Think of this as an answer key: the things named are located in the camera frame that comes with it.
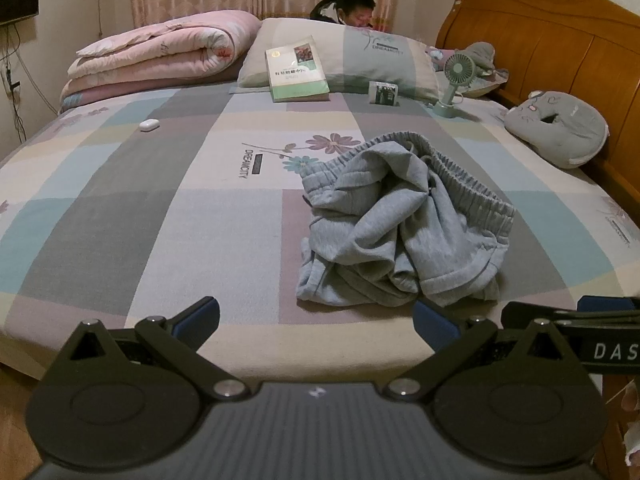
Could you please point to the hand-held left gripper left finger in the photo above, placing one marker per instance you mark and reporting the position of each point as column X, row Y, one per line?
column 200, row 317

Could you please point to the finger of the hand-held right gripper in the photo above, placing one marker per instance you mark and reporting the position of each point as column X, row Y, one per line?
column 610, row 304
column 530, row 316

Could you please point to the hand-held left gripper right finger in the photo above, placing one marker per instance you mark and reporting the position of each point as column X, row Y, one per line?
column 434, row 322

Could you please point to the grey sweatpants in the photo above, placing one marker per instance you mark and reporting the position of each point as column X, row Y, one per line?
column 400, row 220

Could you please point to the grey plush neck pillow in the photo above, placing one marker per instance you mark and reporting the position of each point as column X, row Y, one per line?
column 555, row 127

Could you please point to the white earbud case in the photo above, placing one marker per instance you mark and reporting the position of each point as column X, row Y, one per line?
column 149, row 125

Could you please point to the small printed tissue pack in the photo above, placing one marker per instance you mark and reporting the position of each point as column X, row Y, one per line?
column 384, row 94

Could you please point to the floral pillow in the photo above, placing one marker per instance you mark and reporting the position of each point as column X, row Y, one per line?
column 482, row 85

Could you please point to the green handheld fan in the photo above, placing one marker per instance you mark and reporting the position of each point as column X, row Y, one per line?
column 457, row 68

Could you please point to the green white book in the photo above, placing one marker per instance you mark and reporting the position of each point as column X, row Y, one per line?
column 295, row 75

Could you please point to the pink folded quilt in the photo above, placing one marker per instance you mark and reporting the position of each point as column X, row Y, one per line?
column 165, row 55

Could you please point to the grey folded cloth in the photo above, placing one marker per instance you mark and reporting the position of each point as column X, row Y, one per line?
column 480, row 52

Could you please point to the wooden bed headboard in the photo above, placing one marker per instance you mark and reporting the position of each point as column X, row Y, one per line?
column 550, row 35

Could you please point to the checkered pillow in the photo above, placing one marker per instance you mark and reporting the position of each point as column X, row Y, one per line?
column 360, row 55

